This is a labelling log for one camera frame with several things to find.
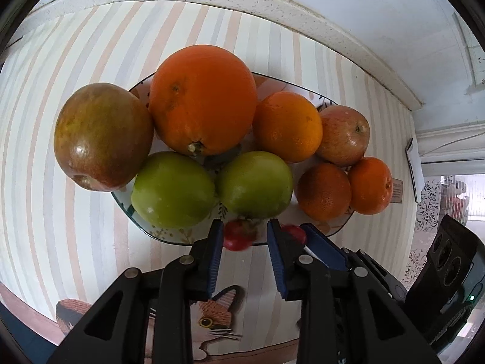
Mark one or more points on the striped cat-print cloth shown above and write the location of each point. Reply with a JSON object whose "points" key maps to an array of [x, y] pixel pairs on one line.
{"points": [[57, 204]]}

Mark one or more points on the green apple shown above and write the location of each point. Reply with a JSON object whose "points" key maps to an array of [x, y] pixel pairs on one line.
{"points": [[254, 184], [172, 189]]}

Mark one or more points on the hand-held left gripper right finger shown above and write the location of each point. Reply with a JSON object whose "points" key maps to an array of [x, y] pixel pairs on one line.
{"points": [[276, 261]]}

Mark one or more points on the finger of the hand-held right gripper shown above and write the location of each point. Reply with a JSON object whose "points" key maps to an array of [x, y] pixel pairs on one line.
{"points": [[322, 244]]}

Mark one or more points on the folded white paper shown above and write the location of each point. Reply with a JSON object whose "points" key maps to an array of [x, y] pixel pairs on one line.
{"points": [[415, 170]]}

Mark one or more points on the frosted glass sliding door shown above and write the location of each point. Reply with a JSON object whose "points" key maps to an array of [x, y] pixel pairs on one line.
{"points": [[451, 189]]}

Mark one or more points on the large orange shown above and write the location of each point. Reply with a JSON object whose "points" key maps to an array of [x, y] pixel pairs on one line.
{"points": [[202, 98]]}

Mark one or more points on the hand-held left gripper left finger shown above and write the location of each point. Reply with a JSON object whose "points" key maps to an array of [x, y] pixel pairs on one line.
{"points": [[216, 258]]}

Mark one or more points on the red-brown apple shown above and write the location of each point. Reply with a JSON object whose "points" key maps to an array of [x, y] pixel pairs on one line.
{"points": [[102, 136], [343, 134]]}

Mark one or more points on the oval bird-print ceramic plate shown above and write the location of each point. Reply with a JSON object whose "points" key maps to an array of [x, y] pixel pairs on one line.
{"points": [[166, 233]]}

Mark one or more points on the small brown card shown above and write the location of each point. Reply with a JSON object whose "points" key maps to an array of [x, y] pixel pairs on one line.
{"points": [[397, 191]]}

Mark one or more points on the red cherry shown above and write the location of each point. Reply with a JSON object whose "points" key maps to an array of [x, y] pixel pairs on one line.
{"points": [[237, 237], [295, 234]]}

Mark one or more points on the small dark orange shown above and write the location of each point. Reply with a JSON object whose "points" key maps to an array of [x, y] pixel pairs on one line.
{"points": [[323, 191]]}

